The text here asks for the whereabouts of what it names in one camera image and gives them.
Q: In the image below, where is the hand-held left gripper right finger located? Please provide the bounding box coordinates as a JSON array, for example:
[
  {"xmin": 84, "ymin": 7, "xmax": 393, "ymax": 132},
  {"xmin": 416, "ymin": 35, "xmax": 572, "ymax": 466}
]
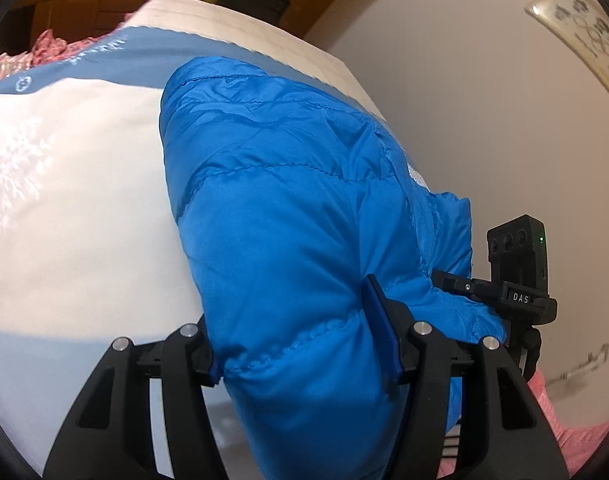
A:
[{"xmin": 363, "ymin": 274, "xmax": 570, "ymax": 480}]

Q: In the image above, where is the blue puffer jacket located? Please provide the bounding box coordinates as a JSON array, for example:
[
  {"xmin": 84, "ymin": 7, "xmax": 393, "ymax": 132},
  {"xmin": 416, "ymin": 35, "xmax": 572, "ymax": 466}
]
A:
[{"xmin": 158, "ymin": 55, "xmax": 510, "ymax": 480}]

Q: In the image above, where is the blue and white printed blanket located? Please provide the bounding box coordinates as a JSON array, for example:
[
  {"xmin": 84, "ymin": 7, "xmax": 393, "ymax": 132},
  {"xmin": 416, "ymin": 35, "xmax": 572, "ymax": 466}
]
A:
[{"xmin": 0, "ymin": 25, "xmax": 430, "ymax": 461}]

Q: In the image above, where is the wall poster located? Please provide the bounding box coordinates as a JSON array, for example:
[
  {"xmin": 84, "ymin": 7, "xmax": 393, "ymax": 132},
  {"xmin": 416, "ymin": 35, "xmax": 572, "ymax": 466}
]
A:
[{"xmin": 523, "ymin": 0, "xmax": 609, "ymax": 107}]

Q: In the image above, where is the red patterned cloth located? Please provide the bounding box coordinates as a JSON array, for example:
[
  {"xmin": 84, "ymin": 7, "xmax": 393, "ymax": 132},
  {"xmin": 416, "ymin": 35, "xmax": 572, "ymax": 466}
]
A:
[{"xmin": 29, "ymin": 29, "xmax": 110, "ymax": 68}]

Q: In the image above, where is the white mattress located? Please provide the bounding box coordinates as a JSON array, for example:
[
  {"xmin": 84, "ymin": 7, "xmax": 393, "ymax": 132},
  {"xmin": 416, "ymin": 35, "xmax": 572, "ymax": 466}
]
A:
[{"xmin": 119, "ymin": 0, "xmax": 400, "ymax": 131}]

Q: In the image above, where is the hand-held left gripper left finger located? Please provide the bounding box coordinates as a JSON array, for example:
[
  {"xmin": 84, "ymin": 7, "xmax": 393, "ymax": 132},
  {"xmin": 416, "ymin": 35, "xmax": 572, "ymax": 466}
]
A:
[{"xmin": 43, "ymin": 315, "xmax": 225, "ymax": 480}]

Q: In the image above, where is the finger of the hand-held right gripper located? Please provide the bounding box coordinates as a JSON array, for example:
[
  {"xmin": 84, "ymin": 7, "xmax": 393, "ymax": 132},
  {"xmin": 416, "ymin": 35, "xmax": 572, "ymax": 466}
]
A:
[{"xmin": 431, "ymin": 269, "xmax": 500, "ymax": 307}]

